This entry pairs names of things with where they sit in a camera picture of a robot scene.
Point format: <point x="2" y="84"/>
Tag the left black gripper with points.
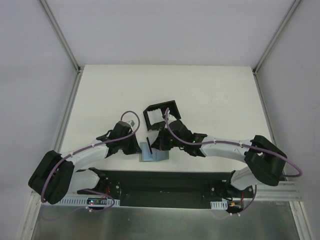
<point x="133" y="146"/>

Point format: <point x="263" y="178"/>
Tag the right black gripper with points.
<point x="158" y="142"/>

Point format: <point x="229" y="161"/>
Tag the green leather card holder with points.
<point x="157" y="156"/>

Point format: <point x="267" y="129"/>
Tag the black plastic card box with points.
<point x="154" y="114"/>

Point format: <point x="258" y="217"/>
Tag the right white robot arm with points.
<point x="264" y="161"/>

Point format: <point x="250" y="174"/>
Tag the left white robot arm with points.
<point x="59" y="174"/>

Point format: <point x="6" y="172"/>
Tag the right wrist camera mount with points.
<point x="169" y="117"/>

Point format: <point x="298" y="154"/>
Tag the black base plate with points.
<point x="160" y="189"/>

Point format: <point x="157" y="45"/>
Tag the left white cable duct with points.
<point x="84" y="201"/>

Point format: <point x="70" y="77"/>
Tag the white cable duct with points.
<point x="84" y="201"/>
<point x="219" y="205"/>

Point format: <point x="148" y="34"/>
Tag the right white cable duct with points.
<point x="219" y="205"/>

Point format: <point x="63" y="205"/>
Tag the aluminium front rail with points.
<point x="286" y="191"/>

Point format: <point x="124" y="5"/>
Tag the left aluminium frame post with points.
<point x="59" y="34"/>

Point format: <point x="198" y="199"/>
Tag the aluminium frame post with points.
<point x="295" y="4"/>
<point x="59" y="34"/>

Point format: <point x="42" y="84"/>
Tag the right aluminium frame post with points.
<point x="295" y="4"/>

